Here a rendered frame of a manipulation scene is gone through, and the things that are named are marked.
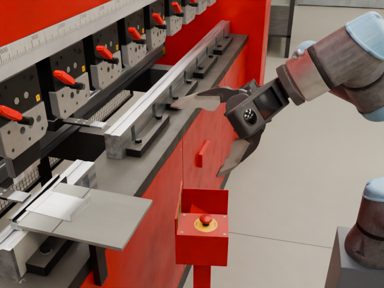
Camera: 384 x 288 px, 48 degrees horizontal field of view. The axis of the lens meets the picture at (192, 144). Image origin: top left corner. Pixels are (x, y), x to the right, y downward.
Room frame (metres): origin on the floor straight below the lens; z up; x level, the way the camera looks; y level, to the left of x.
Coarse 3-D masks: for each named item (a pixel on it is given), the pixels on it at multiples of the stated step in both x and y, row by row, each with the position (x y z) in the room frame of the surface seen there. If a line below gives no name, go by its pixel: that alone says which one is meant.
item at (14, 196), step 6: (0, 192) 0.89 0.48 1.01; (6, 192) 0.89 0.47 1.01; (12, 192) 0.89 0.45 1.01; (18, 192) 0.89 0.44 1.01; (24, 192) 0.89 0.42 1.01; (0, 198) 0.87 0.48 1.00; (6, 198) 0.86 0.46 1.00; (12, 198) 0.86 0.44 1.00; (18, 198) 0.86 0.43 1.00; (24, 198) 0.86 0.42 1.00
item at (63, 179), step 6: (54, 180) 0.95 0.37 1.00; (60, 180) 0.95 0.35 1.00; (66, 180) 0.97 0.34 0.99; (48, 186) 0.93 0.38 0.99; (54, 186) 0.92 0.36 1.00; (42, 192) 0.90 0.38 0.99; (30, 198) 0.87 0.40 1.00; (36, 198) 0.87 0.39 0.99; (24, 204) 0.84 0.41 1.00; (30, 204) 0.85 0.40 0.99; (18, 210) 0.82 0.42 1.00; (24, 210) 0.83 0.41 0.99; (12, 216) 0.80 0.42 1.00; (18, 216) 0.81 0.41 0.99; (12, 222) 0.79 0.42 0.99; (18, 222) 0.78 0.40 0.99; (12, 228) 0.79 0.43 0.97
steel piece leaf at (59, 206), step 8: (48, 200) 0.86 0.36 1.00; (56, 200) 0.86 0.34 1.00; (64, 200) 0.86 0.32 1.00; (72, 200) 0.86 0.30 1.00; (80, 200) 0.86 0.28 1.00; (88, 200) 0.84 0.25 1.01; (40, 208) 0.82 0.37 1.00; (48, 208) 0.82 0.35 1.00; (56, 208) 0.82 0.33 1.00; (64, 208) 0.82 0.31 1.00; (72, 208) 0.82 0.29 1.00; (80, 208) 0.81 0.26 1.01; (56, 216) 0.79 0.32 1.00; (64, 216) 0.79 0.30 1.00; (72, 216) 0.78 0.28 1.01
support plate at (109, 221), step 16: (64, 192) 0.89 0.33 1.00; (80, 192) 0.89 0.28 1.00; (96, 192) 0.89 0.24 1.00; (96, 208) 0.83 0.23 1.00; (112, 208) 0.83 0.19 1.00; (128, 208) 0.83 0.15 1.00; (144, 208) 0.83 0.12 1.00; (32, 224) 0.77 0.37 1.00; (48, 224) 0.77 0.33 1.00; (64, 224) 0.77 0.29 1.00; (80, 224) 0.77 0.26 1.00; (96, 224) 0.77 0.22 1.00; (112, 224) 0.77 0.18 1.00; (128, 224) 0.77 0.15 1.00; (80, 240) 0.72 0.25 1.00; (96, 240) 0.71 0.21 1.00; (112, 240) 0.71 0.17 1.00; (128, 240) 0.72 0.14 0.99
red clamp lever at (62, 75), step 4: (56, 72) 0.91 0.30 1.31; (60, 72) 0.91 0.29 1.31; (64, 72) 0.93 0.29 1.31; (56, 76) 0.91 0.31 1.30; (60, 76) 0.91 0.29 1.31; (64, 76) 0.92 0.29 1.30; (68, 76) 0.93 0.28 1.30; (60, 80) 0.93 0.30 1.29; (64, 80) 0.92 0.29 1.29; (68, 80) 0.93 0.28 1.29; (72, 80) 0.95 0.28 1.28; (68, 84) 0.95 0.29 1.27; (72, 84) 0.95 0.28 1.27; (76, 84) 0.97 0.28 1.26; (80, 84) 0.97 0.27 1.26; (72, 88) 0.97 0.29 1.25; (76, 88) 0.97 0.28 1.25; (80, 88) 0.97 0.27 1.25
